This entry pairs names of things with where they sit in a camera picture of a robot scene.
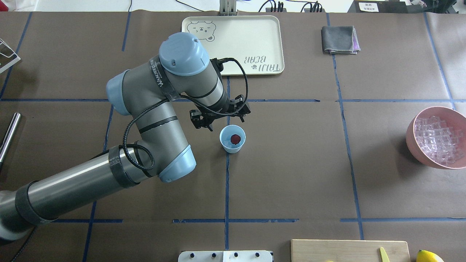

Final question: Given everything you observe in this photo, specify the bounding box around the yellow lemon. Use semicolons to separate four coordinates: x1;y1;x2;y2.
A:
416;249;444;262

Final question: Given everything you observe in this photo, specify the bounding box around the steel muddler with black tip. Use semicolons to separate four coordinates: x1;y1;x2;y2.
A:
0;112;22;165

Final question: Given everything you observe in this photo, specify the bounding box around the light blue plastic cup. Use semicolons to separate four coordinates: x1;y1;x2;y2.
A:
219;125;246;153

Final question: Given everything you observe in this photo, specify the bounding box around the pile of clear ice cubes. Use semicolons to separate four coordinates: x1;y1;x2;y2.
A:
414;116;465;166

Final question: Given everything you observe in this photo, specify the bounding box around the red strawberry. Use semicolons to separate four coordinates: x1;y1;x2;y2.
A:
230;134;241;145

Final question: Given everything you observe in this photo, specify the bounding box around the wooden cutting board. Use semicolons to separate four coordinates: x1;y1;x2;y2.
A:
290;239;411;262

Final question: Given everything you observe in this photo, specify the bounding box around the yellow plastic knife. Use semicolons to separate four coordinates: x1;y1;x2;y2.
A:
379;247;390;262

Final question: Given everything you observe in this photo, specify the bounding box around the pink plastic bowl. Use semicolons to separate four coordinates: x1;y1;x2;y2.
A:
406;106;466;170

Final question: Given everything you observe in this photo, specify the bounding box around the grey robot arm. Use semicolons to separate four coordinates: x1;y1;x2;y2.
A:
0;32;251;245

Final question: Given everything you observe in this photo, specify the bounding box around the folded grey cloth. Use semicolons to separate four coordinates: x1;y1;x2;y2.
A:
321;25;361;55

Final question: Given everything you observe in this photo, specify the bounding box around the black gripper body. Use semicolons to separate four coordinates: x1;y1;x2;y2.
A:
189;95;251;129

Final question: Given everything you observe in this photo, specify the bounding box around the cream bear serving tray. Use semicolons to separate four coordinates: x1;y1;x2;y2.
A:
181;15;285;76

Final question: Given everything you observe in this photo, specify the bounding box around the wire cup rack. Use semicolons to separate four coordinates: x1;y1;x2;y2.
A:
0;39;21;73

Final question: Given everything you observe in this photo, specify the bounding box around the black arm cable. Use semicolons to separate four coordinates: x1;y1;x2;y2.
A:
122;57;249;171

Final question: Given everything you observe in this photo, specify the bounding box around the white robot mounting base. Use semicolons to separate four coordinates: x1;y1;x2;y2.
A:
178;250;274;262

